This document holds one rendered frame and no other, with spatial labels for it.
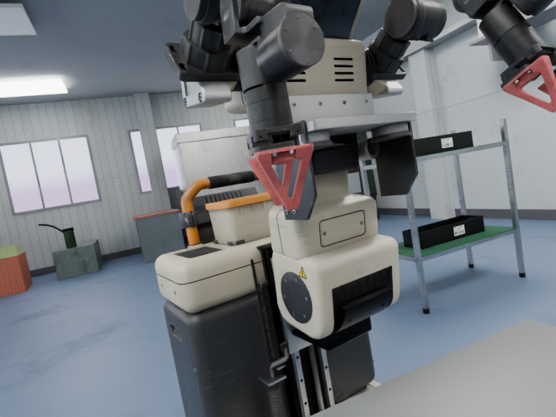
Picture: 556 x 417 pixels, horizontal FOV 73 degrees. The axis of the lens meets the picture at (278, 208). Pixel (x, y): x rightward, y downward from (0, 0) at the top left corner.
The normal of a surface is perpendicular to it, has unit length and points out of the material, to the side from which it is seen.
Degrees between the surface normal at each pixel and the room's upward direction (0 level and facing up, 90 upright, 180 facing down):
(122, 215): 90
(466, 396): 0
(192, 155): 90
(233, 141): 90
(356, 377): 90
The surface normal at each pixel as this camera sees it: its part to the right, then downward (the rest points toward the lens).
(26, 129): 0.37, 0.00
